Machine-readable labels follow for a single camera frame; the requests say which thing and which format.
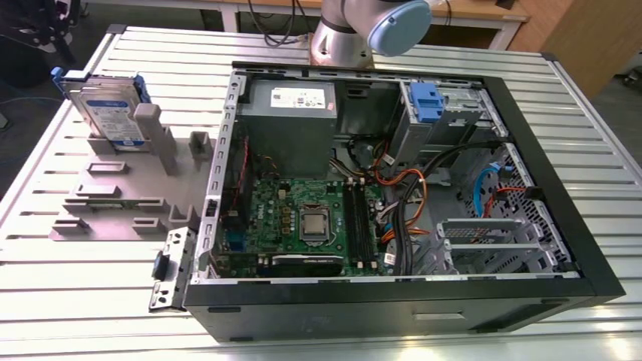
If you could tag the hard disk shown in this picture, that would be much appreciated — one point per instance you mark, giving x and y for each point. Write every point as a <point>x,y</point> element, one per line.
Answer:
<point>106,116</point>

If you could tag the metal disk bay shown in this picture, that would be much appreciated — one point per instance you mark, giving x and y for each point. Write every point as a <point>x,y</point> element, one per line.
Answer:
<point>493,247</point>

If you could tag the grey parts rack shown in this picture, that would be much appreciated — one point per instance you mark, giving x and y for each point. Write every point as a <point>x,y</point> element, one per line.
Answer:
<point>140,180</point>

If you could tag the green RAM stick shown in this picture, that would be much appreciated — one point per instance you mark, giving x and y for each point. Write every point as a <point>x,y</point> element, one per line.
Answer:
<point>112,205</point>

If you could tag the black case fan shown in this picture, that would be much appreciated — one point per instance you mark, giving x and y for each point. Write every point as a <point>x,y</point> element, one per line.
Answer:
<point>229,169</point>

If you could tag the grey power supply unit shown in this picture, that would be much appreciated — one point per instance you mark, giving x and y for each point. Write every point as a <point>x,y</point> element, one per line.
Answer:
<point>285,143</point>

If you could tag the green motherboard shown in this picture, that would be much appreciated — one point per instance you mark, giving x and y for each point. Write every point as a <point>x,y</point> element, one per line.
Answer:
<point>320,192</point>

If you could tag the CPU socket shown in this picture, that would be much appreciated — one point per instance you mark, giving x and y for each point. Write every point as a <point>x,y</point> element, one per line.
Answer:
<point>315,207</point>

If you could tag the silver CPU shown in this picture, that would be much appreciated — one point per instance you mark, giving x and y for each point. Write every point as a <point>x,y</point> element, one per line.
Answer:
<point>313,226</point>

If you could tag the blue plastic drive latch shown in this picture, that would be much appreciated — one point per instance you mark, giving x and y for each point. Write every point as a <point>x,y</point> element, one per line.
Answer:
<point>425,101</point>

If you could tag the black RAM slot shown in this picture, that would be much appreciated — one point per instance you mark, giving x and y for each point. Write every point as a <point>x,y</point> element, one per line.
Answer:
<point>352,222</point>

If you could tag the black graphics card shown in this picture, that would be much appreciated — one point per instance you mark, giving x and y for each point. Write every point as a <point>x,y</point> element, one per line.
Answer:
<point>305,263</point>

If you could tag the silver optical drive cage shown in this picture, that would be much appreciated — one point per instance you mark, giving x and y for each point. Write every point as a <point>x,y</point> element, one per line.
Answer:
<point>451,128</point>

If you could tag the black open PC case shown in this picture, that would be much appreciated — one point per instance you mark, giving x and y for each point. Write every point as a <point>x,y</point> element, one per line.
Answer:
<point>351,312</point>

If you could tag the wooden cabinet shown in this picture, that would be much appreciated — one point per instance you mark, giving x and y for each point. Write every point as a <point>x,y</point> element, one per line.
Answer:
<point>591,45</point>

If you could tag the metal rear retention bracket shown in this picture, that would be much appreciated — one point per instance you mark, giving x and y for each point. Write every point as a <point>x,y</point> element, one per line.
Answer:
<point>180,270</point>

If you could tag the wooden desk white frame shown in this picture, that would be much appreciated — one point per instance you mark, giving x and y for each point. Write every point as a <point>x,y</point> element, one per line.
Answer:
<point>496,13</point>

